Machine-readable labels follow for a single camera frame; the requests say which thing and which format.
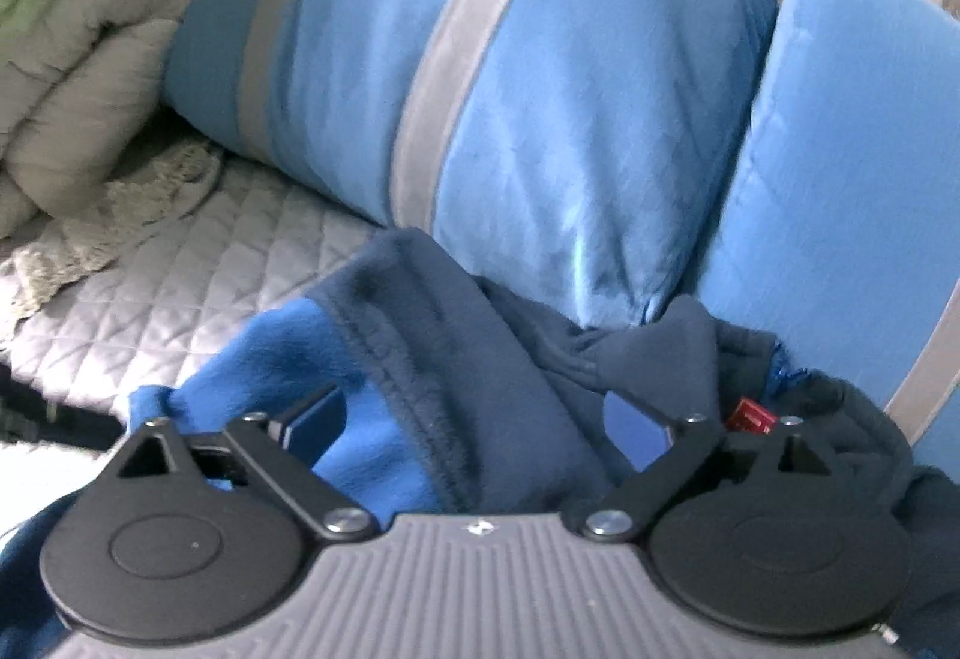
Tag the blue fleece jacket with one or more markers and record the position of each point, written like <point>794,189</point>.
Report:
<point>465,389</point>

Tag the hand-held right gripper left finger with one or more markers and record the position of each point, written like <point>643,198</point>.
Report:
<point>315,423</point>

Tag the blue grey-striped pillow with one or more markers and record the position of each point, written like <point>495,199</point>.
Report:
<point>847,179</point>
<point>562,104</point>

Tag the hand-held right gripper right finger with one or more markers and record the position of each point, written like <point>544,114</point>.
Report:
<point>637,423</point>

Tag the white quilted bedspread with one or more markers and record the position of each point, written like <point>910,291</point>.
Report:
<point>225,284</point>

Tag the beige folded comforter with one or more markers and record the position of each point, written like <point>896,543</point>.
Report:
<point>90,67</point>

